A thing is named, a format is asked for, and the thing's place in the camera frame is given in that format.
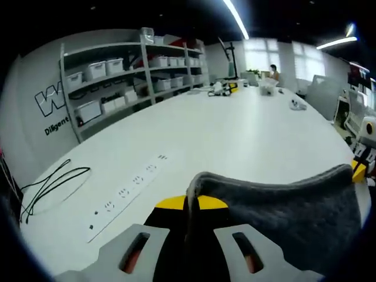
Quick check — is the grey towel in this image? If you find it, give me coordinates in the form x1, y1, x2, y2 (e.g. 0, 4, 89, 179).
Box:
184, 163, 363, 276

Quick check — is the white mesh office chair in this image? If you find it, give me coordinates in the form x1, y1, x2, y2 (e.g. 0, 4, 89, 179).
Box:
333, 88, 373, 139

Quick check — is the white power strip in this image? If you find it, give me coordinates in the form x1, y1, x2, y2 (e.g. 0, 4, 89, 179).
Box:
86, 150, 180, 244

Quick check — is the short ceiling light strip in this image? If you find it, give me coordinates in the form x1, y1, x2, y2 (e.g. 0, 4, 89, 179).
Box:
315, 35, 359, 51

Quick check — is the clear plastic container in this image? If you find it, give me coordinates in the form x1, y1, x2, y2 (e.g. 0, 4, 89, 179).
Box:
258, 79, 279, 97

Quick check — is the white and yellow device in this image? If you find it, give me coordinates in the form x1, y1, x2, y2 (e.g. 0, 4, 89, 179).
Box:
207, 81, 240, 98

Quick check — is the black pole stand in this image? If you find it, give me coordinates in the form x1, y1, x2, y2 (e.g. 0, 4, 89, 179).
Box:
217, 36, 241, 80

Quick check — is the long ceiling light strip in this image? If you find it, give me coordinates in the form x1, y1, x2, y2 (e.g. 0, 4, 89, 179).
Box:
221, 0, 251, 41

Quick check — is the grey metal shelving unit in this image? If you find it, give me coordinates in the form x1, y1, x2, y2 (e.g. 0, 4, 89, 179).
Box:
59, 27, 212, 144

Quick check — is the thin loose cable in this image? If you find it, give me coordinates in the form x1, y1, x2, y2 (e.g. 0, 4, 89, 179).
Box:
18, 158, 92, 226

